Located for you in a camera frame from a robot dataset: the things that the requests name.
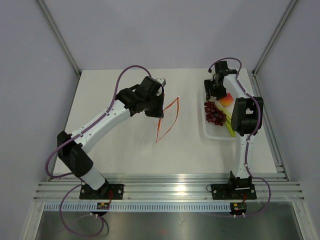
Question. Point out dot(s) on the peach fruit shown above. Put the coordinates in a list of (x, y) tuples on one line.
[(227, 100)]

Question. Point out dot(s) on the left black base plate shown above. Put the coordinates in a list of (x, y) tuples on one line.
[(108, 191)]

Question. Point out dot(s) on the red grape bunch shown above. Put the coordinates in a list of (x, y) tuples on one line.
[(213, 114)]

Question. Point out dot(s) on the white plastic basket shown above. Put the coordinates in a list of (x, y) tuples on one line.
[(243, 111)]

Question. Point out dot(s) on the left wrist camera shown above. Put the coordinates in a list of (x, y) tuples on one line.
[(162, 81)]

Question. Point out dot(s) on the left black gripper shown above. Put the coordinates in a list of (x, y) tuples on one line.
[(159, 113)]

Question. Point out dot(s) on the aluminium mounting rail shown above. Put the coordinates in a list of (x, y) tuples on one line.
[(172, 187)]

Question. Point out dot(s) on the right aluminium frame post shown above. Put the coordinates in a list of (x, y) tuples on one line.
[(275, 35)]

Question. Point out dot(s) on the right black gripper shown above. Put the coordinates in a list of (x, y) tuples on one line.
[(219, 95)]

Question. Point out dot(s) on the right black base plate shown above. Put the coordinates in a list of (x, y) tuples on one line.
[(221, 191)]

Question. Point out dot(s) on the aluminium frame post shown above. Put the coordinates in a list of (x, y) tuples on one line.
[(43, 7), (275, 35)]

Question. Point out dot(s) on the white slotted cable duct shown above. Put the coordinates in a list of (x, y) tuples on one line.
[(139, 207)]

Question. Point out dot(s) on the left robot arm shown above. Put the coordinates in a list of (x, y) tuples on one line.
[(75, 147)]

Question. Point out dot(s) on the clear zip top bag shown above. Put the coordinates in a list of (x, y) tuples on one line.
[(156, 133)]

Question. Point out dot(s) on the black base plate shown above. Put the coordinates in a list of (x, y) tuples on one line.
[(108, 191), (221, 191)]

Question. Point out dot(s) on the left aluminium frame post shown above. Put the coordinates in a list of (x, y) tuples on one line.
[(43, 7)]

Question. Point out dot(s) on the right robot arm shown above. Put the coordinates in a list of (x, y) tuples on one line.
[(240, 175)]

